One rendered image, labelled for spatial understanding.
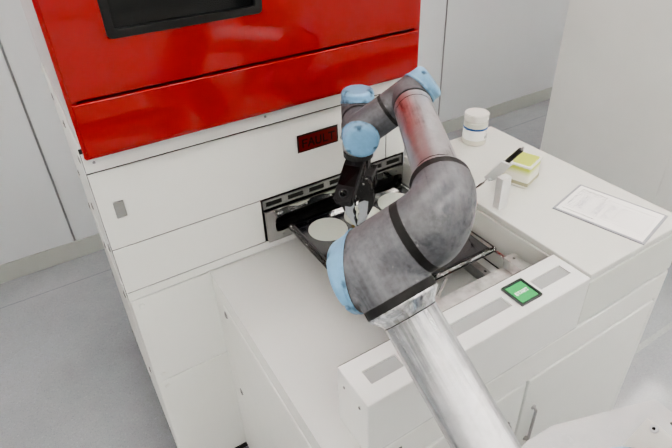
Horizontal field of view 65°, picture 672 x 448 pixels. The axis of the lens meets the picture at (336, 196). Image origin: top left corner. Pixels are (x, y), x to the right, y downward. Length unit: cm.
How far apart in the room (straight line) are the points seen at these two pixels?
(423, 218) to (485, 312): 39
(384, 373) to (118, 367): 160
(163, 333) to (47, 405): 100
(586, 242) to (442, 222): 62
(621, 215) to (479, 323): 51
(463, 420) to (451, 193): 30
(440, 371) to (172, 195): 74
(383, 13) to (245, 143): 44
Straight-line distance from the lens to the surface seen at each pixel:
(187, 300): 143
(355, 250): 75
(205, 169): 124
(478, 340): 101
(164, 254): 132
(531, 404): 138
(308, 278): 133
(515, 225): 129
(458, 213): 74
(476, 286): 124
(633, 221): 140
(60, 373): 248
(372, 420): 94
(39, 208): 289
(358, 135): 106
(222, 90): 113
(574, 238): 129
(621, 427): 115
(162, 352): 151
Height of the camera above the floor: 170
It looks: 33 degrees down
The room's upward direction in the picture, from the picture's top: 2 degrees counter-clockwise
